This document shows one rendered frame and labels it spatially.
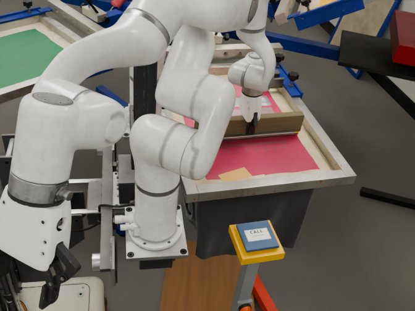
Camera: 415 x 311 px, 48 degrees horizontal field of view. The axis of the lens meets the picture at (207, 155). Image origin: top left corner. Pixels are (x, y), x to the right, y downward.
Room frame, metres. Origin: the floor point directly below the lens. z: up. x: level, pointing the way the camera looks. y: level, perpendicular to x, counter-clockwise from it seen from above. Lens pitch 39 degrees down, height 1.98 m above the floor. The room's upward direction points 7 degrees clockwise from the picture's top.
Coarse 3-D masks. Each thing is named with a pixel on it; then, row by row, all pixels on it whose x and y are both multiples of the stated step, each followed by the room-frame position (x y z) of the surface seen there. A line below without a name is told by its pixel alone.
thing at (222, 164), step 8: (184, 120) 1.44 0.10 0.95; (192, 120) 1.45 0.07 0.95; (216, 160) 1.23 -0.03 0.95; (224, 160) 1.24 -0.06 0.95; (232, 160) 1.24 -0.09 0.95; (240, 160) 1.25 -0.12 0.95; (248, 160) 1.25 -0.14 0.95; (256, 160) 1.26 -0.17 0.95; (216, 168) 1.19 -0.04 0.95; (224, 168) 1.20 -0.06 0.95; (232, 168) 1.20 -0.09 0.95; (248, 168) 1.21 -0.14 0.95; (256, 168) 1.22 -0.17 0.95; (208, 176) 1.14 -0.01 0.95; (216, 176) 1.15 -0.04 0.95
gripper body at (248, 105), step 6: (240, 96) 1.41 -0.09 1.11; (246, 96) 1.35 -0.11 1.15; (252, 96) 1.34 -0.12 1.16; (258, 96) 1.34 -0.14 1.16; (240, 102) 1.40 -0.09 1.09; (246, 102) 1.34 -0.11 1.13; (252, 102) 1.33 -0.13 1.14; (258, 102) 1.33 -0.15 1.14; (240, 108) 1.39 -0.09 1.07; (246, 108) 1.34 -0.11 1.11; (252, 108) 1.33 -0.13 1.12; (258, 108) 1.33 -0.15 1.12; (246, 114) 1.33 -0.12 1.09; (252, 114) 1.33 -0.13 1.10; (258, 114) 1.33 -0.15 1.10; (246, 120) 1.33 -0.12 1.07; (258, 120) 1.34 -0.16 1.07
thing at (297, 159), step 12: (264, 108) 1.60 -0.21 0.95; (276, 108) 1.61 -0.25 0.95; (300, 144) 1.39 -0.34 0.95; (264, 156) 1.29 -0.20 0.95; (276, 156) 1.30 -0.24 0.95; (288, 156) 1.31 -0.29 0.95; (300, 156) 1.32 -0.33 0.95; (264, 168) 1.22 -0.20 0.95; (276, 168) 1.23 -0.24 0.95; (288, 168) 1.24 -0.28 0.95; (300, 168) 1.25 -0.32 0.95; (312, 168) 1.26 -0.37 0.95
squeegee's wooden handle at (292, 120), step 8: (280, 112) 1.43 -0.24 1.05; (288, 112) 1.44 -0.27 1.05; (296, 112) 1.44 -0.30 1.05; (232, 120) 1.34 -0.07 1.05; (240, 120) 1.35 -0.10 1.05; (264, 120) 1.38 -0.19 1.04; (272, 120) 1.39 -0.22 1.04; (280, 120) 1.40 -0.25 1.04; (288, 120) 1.41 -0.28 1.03; (296, 120) 1.43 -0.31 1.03; (232, 128) 1.34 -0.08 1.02; (240, 128) 1.35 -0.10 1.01; (256, 128) 1.37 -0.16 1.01; (264, 128) 1.38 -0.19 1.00; (272, 128) 1.40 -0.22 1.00; (280, 128) 1.41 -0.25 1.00; (288, 128) 1.42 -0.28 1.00; (296, 128) 1.43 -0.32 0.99
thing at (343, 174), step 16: (224, 64) 1.86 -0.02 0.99; (288, 96) 1.67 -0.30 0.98; (304, 112) 1.55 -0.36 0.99; (320, 128) 1.45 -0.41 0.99; (320, 144) 1.38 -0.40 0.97; (336, 160) 1.27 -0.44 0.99; (288, 176) 1.15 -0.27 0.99; (304, 176) 1.16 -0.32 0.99; (320, 176) 1.17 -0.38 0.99; (336, 176) 1.18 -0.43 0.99; (352, 176) 1.20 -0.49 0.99; (192, 192) 1.02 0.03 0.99; (208, 192) 1.03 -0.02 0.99; (224, 192) 1.05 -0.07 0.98; (240, 192) 1.07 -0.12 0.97; (256, 192) 1.09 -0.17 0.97; (272, 192) 1.11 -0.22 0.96
